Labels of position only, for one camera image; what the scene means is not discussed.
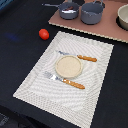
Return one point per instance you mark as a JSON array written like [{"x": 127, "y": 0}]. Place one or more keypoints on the brown sausage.
[{"x": 69, "y": 8}]

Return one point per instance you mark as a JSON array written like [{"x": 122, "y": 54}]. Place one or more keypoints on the beige round plate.
[{"x": 68, "y": 66}]

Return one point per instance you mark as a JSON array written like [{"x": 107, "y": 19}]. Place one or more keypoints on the grey frying pan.
[{"x": 65, "y": 5}]

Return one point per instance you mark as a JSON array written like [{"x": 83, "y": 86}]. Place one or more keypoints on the grey cooking pot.
[{"x": 91, "y": 13}]

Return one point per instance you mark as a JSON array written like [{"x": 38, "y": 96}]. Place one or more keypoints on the beige bowl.
[{"x": 123, "y": 16}]

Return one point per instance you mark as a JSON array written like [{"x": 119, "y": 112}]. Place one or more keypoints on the brown wooden board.
[{"x": 107, "y": 27}]

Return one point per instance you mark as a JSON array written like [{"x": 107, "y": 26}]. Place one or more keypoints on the knife with wooden handle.
[{"x": 78, "y": 56}]

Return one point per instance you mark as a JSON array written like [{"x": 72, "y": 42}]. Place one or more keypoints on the red tomato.
[{"x": 44, "y": 34}]

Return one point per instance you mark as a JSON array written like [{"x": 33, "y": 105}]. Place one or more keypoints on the white woven placemat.
[{"x": 74, "y": 105}]

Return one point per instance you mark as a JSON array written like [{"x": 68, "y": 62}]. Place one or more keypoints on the fork with wooden handle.
[{"x": 69, "y": 82}]

